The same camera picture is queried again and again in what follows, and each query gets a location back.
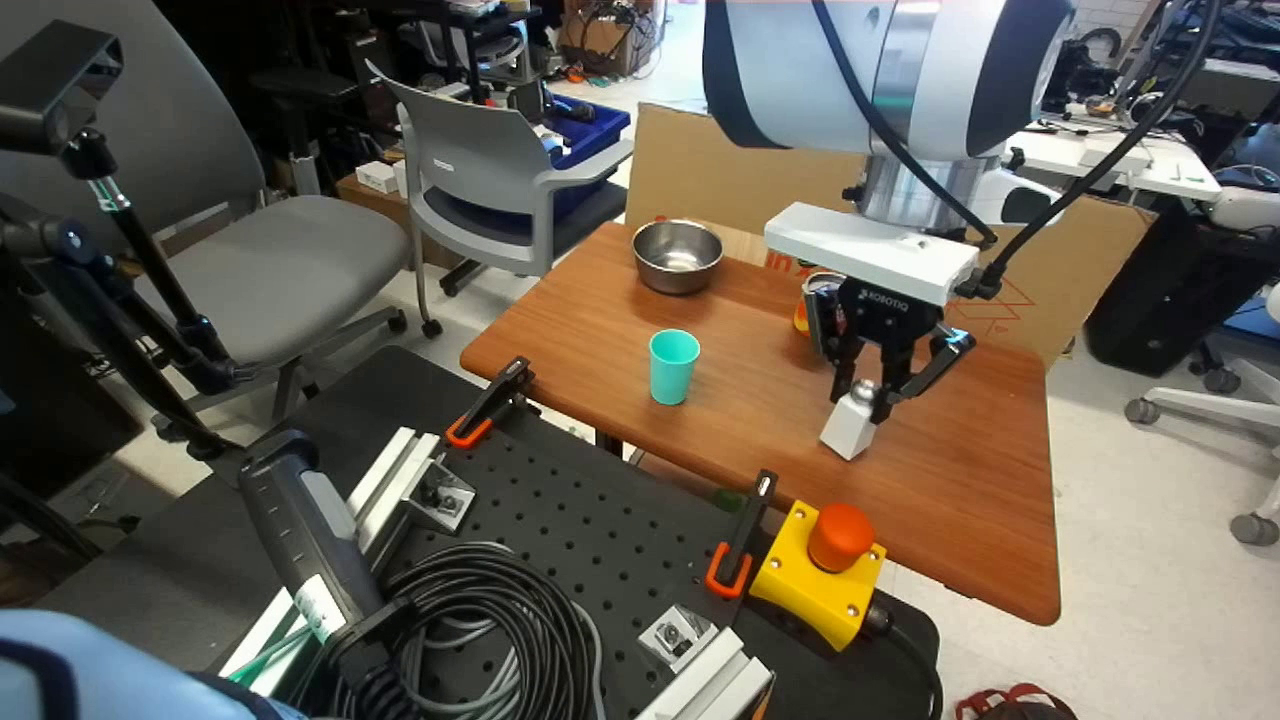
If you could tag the black camera on stand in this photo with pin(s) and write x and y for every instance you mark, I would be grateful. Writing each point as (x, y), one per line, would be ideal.
(52, 74)

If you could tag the yellow emergency stop button box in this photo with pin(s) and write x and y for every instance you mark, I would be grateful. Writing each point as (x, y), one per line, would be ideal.
(818, 575)

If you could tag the brown cardboard sheet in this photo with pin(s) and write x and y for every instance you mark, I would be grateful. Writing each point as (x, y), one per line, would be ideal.
(695, 173)

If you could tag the blue cloth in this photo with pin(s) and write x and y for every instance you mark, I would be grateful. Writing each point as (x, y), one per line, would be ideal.
(93, 674)

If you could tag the stainless steel bowl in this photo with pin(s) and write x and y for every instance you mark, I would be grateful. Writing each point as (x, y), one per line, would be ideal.
(679, 258)

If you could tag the white salt shaker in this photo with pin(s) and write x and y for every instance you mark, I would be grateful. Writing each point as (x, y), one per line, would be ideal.
(845, 428)

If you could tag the light grey plastic chair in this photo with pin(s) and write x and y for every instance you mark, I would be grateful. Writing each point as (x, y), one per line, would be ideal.
(493, 173)

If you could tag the grey fabric office chair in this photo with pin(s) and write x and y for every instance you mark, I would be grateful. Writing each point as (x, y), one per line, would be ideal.
(266, 264)

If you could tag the blue plastic bin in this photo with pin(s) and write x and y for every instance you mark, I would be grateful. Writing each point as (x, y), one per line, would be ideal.
(587, 128)

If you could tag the white chair base with wheels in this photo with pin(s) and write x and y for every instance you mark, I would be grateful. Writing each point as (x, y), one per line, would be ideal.
(1206, 412)

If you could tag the short aluminium rail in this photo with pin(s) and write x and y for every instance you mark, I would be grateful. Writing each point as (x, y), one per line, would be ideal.
(704, 674)

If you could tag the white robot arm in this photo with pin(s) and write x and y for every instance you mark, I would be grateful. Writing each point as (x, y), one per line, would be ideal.
(867, 82)

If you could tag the black power supply unit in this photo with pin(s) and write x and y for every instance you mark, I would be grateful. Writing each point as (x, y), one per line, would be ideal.
(309, 535)

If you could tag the teal plastic cup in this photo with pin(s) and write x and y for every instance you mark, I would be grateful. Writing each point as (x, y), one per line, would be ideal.
(672, 369)

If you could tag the black camera stand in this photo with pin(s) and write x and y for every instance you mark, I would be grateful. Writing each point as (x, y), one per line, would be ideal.
(145, 264)

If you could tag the small metal bracket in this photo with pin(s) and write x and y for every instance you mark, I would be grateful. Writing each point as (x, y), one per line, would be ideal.
(440, 496)
(679, 636)

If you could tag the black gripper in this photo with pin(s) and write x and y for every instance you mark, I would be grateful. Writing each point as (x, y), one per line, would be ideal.
(884, 320)

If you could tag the black perforated breadboard base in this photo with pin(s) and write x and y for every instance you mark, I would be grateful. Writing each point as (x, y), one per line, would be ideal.
(601, 535)

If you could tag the long aluminium rail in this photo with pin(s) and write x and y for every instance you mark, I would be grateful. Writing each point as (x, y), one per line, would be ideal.
(392, 487)

